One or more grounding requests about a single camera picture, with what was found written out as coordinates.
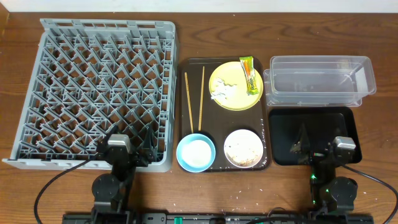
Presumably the grey plastic dish rack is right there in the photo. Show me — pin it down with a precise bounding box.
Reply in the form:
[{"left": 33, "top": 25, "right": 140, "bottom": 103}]
[{"left": 4, "top": 19, "right": 178, "bottom": 172}]

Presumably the dark brown serving tray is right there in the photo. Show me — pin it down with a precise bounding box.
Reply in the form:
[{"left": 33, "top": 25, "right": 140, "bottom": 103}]
[{"left": 176, "top": 57, "right": 271, "bottom": 172}]

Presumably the wooden chopstick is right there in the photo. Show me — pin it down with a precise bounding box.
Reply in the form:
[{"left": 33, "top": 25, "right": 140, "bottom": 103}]
[
  {"left": 184, "top": 72, "right": 194, "bottom": 134},
  {"left": 198, "top": 66, "right": 205, "bottom": 131}
]

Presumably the clear plastic bin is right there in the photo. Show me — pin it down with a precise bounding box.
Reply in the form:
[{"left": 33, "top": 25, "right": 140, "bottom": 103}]
[{"left": 263, "top": 55, "right": 377, "bottom": 107}]

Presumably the black plastic tray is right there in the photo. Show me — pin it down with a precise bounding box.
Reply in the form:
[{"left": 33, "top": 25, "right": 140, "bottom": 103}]
[{"left": 269, "top": 107, "right": 362, "bottom": 166}]

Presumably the white round bowl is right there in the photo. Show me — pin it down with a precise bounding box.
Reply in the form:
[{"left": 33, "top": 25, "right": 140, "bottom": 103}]
[{"left": 223, "top": 129, "right": 264, "bottom": 169}]

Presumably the left black cable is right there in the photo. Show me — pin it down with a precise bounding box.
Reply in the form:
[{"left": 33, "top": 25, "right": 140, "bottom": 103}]
[{"left": 33, "top": 155, "right": 103, "bottom": 224}]

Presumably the yellow round plate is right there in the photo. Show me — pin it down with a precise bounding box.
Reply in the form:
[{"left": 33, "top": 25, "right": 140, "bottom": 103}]
[{"left": 208, "top": 62, "right": 264, "bottom": 111}]

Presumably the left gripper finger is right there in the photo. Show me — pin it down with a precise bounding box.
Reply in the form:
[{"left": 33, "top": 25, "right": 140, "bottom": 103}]
[
  {"left": 142, "top": 123, "right": 154, "bottom": 149},
  {"left": 96, "top": 126, "right": 119, "bottom": 152}
]

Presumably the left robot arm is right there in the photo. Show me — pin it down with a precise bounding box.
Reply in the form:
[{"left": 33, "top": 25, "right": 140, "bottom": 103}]
[{"left": 91, "top": 124, "right": 155, "bottom": 223}]

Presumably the light blue bowl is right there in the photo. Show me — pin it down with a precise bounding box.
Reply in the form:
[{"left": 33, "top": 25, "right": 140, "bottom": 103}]
[{"left": 176, "top": 133, "right": 216, "bottom": 173}]

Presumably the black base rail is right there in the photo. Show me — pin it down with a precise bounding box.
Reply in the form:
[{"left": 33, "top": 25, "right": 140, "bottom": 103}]
[{"left": 62, "top": 213, "right": 374, "bottom": 224}]

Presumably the right black cable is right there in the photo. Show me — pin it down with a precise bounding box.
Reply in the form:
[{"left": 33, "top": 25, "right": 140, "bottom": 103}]
[{"left": 340, "top": 164, "right": 398, "bottom": 224}]

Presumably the white tissue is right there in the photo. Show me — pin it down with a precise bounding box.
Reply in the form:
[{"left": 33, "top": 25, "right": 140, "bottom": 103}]
[{"left": 210, "top": 78, "right": 237, "bottom": 101}]

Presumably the black cable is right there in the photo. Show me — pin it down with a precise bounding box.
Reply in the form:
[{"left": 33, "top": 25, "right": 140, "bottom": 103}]
[
  {"left": 340, "top": 164, "right": 398, "bottom": 224},
  {"left": 33, "top": 155, "right": 103, "bottom": 224}
]

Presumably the green orange snack wrapper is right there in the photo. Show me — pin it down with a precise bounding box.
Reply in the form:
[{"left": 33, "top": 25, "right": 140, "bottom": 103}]
[{"left": 239, "top": 56, "right": 259, "bottom": 95}]

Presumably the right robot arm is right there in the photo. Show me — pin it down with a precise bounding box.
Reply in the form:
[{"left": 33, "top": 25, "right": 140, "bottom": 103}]
[{"left": 290, "top": 124, "right": 358, "bottom": 220}]

